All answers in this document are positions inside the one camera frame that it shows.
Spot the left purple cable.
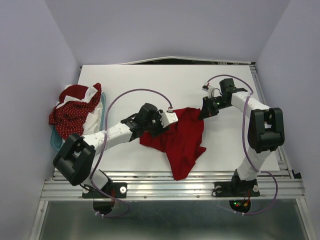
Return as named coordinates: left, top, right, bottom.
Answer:
left=89, top=88, right=175, bottom=218

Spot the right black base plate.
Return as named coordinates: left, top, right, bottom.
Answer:
left=214, top=181, right=260, bottom=198

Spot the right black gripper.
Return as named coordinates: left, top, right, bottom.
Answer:
left=197, top=95, right=230, bottom=119

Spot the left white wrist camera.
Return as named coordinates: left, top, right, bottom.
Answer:
left=160, top=112, right=179, bottom=128

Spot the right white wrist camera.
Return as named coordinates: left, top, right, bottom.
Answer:
left=202, top=81, right=222, bottom=98

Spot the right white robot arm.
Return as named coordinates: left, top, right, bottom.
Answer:
left=198, top=74, right=285, bottom=198

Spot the teal plastic basket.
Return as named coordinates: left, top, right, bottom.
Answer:
left=50, top=92, right=106, bottom=152

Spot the purple cable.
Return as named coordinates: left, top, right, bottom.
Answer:
left=89, top=88, right=175, bottom=218
left=202, top=74, right=279, bottom=217

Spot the red polka dot skirt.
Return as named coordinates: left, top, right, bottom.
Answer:
left=48, top=82, right=103, bottom=141

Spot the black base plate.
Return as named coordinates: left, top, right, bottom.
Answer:
left=82, top=182, right=127, bottom=199
left=214, top=181, right=260, bottom=198

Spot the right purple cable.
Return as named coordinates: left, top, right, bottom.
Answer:
left=202, top=74, right=279, bottom=217

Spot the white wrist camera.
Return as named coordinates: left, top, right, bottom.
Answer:
left=202, top=81, right=222, bottom=98
left=160, top=112, right=179, bottom=128

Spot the aluminium frame rail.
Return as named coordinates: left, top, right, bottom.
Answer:
left=27, top=64, right=320, bottom=240

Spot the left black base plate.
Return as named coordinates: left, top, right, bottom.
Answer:
left=82, top=182, right=127, bottom=199

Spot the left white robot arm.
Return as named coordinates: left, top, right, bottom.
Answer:
left=53, top=103, right=178, bottom=197

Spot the plain red skirt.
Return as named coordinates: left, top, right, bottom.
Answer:
left=139, top=107, right=206, bottom=181

